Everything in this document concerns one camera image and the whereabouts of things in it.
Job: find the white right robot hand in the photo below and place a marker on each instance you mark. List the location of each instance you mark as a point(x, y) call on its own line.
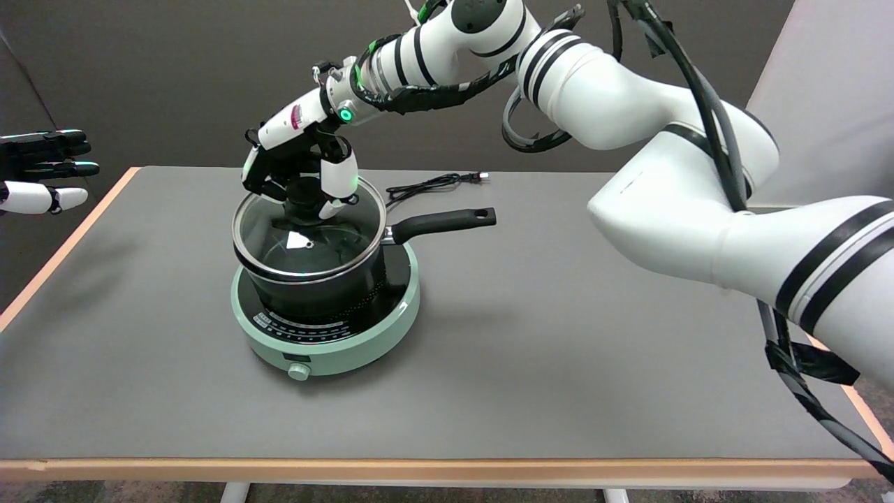
point(286, 129)

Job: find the mint green induction cooker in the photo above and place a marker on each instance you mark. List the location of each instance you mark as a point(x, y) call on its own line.
point(349, 349)

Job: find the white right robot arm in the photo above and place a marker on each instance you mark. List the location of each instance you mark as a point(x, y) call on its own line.
point(663, 195)

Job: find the white wall panel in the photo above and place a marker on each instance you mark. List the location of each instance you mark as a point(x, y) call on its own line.
point(838, 105)

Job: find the black and white left hand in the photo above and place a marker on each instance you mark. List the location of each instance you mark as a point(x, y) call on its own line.
point(31, 198)

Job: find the glass pot lid black knob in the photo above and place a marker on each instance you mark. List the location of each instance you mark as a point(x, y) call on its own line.
point(279, 234)

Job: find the white table leg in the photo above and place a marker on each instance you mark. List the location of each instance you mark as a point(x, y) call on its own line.
point(235, 493)
point(616, 496)

